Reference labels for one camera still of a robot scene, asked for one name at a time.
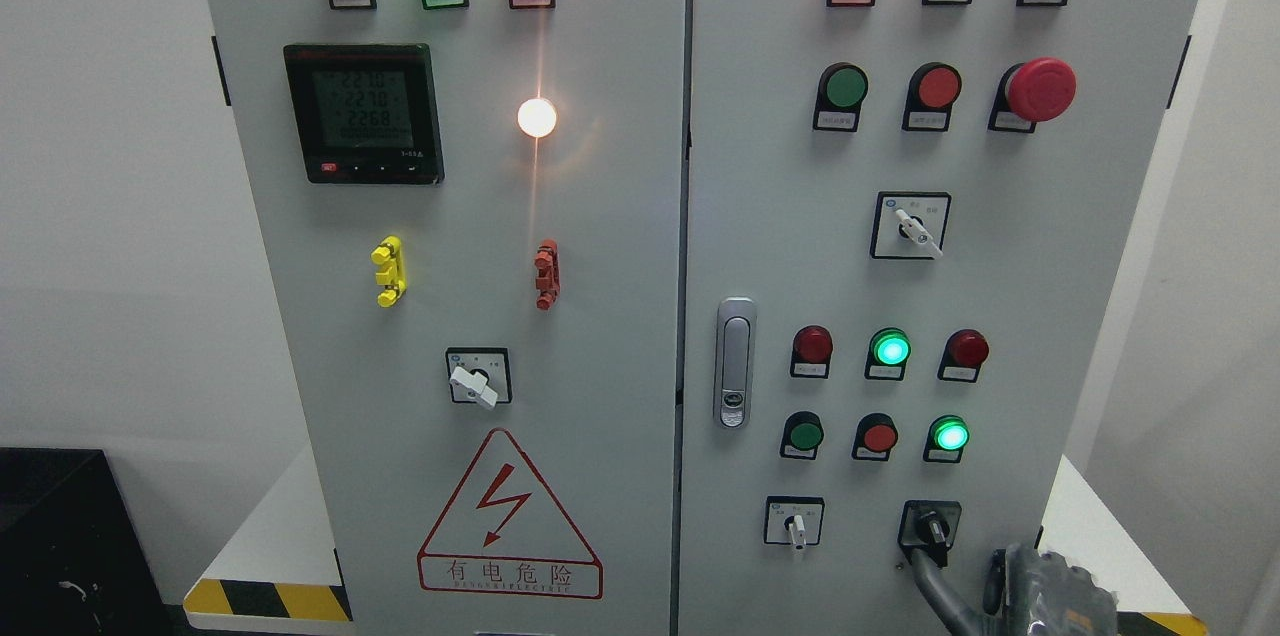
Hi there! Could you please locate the yellow terminal connector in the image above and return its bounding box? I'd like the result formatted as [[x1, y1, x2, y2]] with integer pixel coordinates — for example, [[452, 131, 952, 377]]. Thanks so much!
[[370, 235, 407, 308]]

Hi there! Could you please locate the red emergency stop mushroom button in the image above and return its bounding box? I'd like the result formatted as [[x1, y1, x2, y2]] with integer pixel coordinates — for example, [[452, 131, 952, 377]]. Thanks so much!
[[988, 58, 1076, 134]]

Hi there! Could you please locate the green push button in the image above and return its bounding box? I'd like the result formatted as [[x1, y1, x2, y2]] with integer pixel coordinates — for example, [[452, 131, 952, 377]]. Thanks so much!
[[780, 411, 826, 459], [812, 61, 869, 133]]

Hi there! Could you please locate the dark red indicator light left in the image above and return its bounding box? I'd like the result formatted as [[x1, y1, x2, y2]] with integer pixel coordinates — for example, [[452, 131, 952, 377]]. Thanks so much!
[[790, 325, 835, 378]]

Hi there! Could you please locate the silver door latch handle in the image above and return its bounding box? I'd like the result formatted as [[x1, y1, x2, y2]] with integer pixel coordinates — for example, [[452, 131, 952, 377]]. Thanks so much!
[[713, 297, 756, 427]]

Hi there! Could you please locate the green push button lower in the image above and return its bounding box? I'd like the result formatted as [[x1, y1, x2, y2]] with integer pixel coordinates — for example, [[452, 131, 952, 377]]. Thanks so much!
[[780, 411, 826, 459]]

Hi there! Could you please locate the grey electrical cabinet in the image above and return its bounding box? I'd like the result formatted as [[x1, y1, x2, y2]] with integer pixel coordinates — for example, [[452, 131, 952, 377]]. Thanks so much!
[[207, 0, 1197, 635]]

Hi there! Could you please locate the red push button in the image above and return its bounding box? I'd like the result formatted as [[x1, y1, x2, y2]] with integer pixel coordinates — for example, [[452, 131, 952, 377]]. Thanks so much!
[[851, 412, 899, 462], [901, 61, 963, 133]]

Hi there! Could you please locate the white-handled selector switch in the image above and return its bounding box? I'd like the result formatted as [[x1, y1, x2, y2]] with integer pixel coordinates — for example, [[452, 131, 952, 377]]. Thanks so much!
[[870, 191, 952, 261], [762, 495, 826, 552]]

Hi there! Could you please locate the dark red indicator light right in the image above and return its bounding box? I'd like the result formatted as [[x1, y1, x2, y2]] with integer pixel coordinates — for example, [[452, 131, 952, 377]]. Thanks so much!
[[937, 329, 989, 384]]

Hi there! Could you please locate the white lit indicator lamp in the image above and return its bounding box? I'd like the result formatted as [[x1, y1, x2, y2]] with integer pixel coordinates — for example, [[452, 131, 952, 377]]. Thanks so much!
[[516, 97, 559, 139]]

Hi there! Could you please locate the red push button upper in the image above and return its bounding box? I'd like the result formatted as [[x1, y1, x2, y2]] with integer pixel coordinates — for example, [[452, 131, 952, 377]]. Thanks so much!
[[901, 61, 963, 133]]

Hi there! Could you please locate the white-handled selector switch left door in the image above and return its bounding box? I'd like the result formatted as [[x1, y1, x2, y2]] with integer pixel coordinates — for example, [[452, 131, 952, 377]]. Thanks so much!
[[445, 346, 513, 411]]

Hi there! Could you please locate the green lit indicator light middle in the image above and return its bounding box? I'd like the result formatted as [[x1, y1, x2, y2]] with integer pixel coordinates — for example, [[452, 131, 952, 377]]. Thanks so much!
[[864, 328, 913, 381]]

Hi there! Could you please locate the black knob selector switch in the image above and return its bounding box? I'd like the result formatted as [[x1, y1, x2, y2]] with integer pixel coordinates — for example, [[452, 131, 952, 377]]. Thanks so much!
[[899, 500, 963, 568]]

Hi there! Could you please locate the dark red indicator light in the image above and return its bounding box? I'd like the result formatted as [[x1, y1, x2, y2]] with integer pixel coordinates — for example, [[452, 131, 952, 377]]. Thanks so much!
[[937, 329, 989, 384], [790, 325, 835, 378]]

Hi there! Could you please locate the red push button lower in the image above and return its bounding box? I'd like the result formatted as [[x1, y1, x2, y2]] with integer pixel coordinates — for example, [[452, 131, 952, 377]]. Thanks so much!
[[851, 412, 899, 462]]

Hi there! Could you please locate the red electrical hazard warning sticker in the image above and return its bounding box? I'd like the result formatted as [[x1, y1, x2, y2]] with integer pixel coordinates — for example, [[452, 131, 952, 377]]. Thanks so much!
[[417, 427, 604, 600]]

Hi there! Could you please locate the red terminal connector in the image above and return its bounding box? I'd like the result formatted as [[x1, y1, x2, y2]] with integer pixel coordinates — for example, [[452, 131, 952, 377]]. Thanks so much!
[[532, 239, 561, 311]]

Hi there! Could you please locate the white-handled selector switch upper right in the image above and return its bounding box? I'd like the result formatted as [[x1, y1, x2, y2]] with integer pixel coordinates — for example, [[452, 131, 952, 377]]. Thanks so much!
[[870, 191, 952, 261]]

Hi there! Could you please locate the black digital power meter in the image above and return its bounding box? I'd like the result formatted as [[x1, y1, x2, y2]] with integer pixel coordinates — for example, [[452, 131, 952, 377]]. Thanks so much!
[[283, 44, 445, 186]]

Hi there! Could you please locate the green lit button lower right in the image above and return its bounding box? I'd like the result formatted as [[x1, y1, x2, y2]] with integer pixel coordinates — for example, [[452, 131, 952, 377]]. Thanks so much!
[[922, 415, 972, 465]]

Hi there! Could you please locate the green push button upper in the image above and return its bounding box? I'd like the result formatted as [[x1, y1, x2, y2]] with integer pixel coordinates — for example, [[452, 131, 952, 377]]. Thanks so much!
[[812, 61, 869, 133]]

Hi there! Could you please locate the white platform with hazard stripes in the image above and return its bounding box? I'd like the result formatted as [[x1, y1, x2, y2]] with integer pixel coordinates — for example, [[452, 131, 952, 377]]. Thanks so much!
[[183, 445, 1208, 635]]

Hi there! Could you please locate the white-handled selector switch lower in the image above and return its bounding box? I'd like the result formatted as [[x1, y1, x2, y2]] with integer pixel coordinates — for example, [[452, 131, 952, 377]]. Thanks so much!
[[762, 495, 826, 552]]

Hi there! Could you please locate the black box lower left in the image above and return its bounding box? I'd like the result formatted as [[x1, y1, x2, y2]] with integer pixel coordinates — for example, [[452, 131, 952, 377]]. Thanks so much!
[[1, 447, 172, 635]]

